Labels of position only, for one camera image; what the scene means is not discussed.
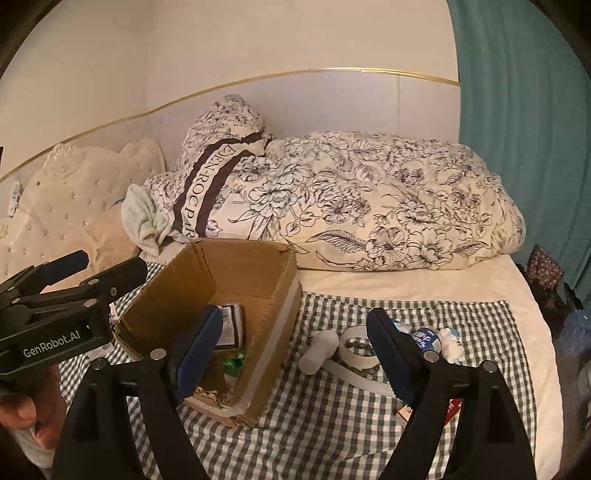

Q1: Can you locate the person's left hand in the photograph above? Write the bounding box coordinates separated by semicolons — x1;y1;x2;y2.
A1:
1;365;67;450

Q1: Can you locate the white paper strip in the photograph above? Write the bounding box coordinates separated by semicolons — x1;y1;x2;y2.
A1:
322;359;396;398

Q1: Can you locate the teal curtain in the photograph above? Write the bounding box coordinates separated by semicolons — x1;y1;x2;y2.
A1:
449;1;590;303

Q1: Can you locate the cream bed sheet mattress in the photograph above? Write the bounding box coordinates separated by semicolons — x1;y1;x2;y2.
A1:
138;250;567;480

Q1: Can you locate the brown cardboard box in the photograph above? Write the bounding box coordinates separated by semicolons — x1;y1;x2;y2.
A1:
114;239;301;428

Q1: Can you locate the floral rolled duvet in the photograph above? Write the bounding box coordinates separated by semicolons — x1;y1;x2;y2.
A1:
264;130;528;273

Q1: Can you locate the light green towel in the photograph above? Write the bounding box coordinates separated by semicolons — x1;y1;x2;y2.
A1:
121;184;171;256

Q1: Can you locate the beige studded cushion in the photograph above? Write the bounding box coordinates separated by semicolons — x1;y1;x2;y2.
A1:
1;139;164;291

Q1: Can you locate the dark bead bracelet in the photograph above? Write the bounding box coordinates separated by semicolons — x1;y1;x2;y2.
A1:
344;337;382;378

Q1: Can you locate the floral pillow with dark band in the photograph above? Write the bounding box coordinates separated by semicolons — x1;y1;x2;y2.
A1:
144;95;271;243

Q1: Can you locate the green wrapper in box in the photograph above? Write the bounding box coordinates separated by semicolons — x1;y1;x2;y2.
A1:
223;350;247;378

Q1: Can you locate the dark packet in box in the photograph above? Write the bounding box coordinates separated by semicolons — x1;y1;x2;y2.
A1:
216;303;245;350

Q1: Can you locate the white blue plush toy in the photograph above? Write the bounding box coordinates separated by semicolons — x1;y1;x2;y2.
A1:
438;327;464;364

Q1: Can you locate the red small box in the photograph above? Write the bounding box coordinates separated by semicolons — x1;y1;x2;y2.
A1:
394;399;463;426

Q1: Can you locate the clear water bottle blue label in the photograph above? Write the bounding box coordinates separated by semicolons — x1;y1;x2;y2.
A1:
393;320;443;354

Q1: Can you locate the white tape roll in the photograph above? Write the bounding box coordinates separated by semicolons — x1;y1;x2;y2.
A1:
339;325;380;378

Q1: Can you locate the white plastic bottle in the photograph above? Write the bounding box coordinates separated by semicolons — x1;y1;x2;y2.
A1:
298;330;339;376

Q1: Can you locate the dark patterned bag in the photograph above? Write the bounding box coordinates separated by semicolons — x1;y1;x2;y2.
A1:
526;245;564;290

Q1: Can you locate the white headboard gold trim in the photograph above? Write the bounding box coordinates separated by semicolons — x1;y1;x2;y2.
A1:
1;68;461;185

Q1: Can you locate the green checkered cloth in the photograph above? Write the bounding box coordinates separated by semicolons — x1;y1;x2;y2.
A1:
57;262;539;480

